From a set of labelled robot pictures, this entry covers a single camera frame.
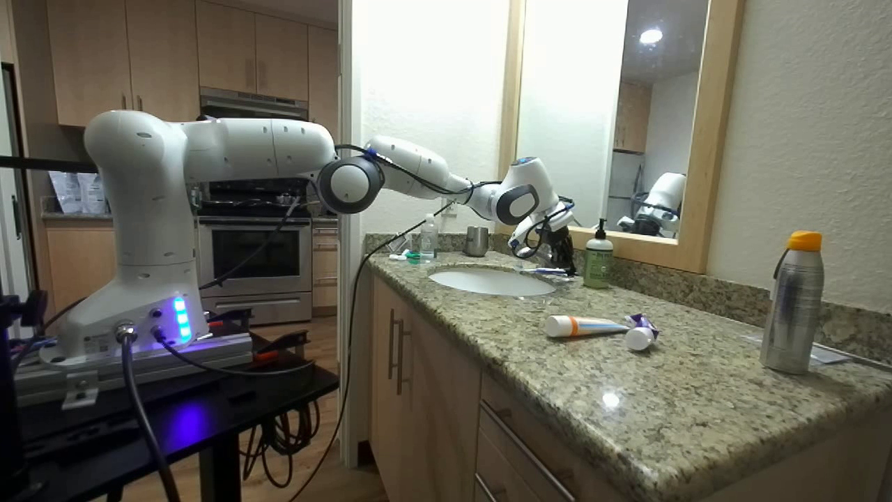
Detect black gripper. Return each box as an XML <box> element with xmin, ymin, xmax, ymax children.
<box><xmin>532</xmin><ymin>214</ymin><xmax>584</xmax><ymax>280</ymax></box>

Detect light wood kitchen cabinets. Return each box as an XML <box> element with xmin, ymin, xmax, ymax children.
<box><xmin>44</xmin><ymin>0</ymin><xmax>343</xmax><ymax>128</ymax></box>

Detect thick black base cable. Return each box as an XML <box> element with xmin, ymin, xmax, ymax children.
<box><xmin>113</xmin><ymin>323</ymin><xmax>185</xmax><ymax>502</ymax></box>

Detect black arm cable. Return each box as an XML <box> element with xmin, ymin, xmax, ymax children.
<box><xmin>334</xmin><ymin>139</ymin><xmax>580</xmax><ymax>234</ymax></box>

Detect steel range hood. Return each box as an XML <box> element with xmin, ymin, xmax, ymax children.
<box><xmin>198</xmin><ymin>86</ymin><xmax>312</xmax><ymax>122</ymax></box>

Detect white toothpaste tube orange band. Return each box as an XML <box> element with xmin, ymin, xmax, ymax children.
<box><xmin>541</xmin><ymin>312</ymin><xmax>633</xmax><ymax>343</ymax></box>

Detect light wood vanity cabinet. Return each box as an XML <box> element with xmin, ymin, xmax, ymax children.
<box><xmin>366</xmin><ymin>274</ymin><xmax>892</xmax><ymax>502</ymax></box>

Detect blue toothbrush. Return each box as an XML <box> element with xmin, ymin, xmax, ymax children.
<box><xmin>523</xmin><ymin>265</ymin><xmax>574</xmax><ymax>284</ymax></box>

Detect purple and white tube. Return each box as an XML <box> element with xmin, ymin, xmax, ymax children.
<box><xmin>626</xmin><ymin>309</ymin><xmax>661</xmax><ymax>357</ymax></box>

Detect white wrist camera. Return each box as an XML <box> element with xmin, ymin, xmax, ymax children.
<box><xmin>509</xmin><ymin>219</ymin><xmax>552</xmax><ymax>260</ymax></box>

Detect stainless steel oven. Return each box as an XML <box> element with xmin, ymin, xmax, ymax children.
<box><xmin>189</xmin><ymin>175</ymin><xmax>318</xmax><ymax>329</ymax></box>

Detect orange black clamp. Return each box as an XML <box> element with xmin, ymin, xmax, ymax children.
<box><xmin>208</xmin><ymin>309</ymin><xmax>312</xmax><ymax>371</ymax></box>

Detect thin black base cable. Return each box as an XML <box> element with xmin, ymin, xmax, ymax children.
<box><xmin>149</xmin><ymin>323</ymin><xmax>318</xmax><ymax>382</ymax></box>

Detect clear plastic bottle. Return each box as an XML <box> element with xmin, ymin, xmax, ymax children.
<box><xmin>418</xmin><ymin>212</ymin><xmax>444</xmax><ymax>263</ymax></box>

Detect black robot table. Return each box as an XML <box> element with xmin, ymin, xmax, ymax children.
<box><xmin>0</xmin><ymin>357</ymin><xmax>343</xmax><ymax>502</ymax></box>

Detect green soap pump bottle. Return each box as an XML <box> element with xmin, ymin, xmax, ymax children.
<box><xmin>580</xmin><ymin>214</ymin><xmax>617</xmax><ymax>292</ymax></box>

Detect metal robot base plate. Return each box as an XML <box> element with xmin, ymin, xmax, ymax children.
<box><xmin>12</xmin><ymin>329</ymin><xmax>260</xmax><ymax>411</ymax></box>

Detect wood framed wall mirror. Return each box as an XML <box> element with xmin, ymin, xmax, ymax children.
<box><xmin>493</xmin><ymin>0</ymin><xmax>747</xmax><ymax>277</ymax></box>

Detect black power cable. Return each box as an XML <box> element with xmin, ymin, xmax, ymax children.
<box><xmin>284</xmin><ymin>191</ymin><xmax>468</xmax><ymax>502</ymax></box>

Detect metal cup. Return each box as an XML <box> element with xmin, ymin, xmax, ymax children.
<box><xmin>464</xmin><ymin>224</ymin><xmax>493</xmax><ymax>260</ymax></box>

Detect black cable bundle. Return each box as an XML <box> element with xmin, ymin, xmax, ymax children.
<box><xmin>237</xmin><ymin>397</ymin><xmax>327</xmax><ymax>495</ymax></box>

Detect silver bottle orange cap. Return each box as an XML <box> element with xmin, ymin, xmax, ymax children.
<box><xmin>758</xmin><ymin>230</ymin><xmax>828</xmax><ymax>378</ymax></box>

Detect white sink basin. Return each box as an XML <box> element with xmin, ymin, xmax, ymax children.
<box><xmin>428</xmin><ymin>265</ymin><xmax>560</xmax><ymax>301</ymax></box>

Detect chrome sink faucet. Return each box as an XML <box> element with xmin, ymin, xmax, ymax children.
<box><xmin>517</xmin><ymin>244</ymin><xmax>560</xmax><ymax>280</ymax></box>

